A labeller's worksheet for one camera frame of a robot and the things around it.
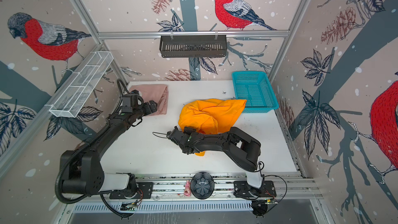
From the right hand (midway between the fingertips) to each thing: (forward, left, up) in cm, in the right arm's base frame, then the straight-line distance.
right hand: (188, 133), depth 90 cm
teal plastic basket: (+43, -47, -4) cm, 64 cm away
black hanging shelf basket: (+52, -3, +27) cm, 59 cm away
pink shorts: (+30, +25, +3) cm, 39 cm away
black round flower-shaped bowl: (-26, -10, -3) cm, 28 cm away
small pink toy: (-29, -3, 0) cm, 29 cm away
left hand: (+10, +22, +15) cm, 28 cm away
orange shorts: (+6, -13, +10) cm, 18 cm away
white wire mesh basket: (+1, +52, +30) cm, 60 cm away
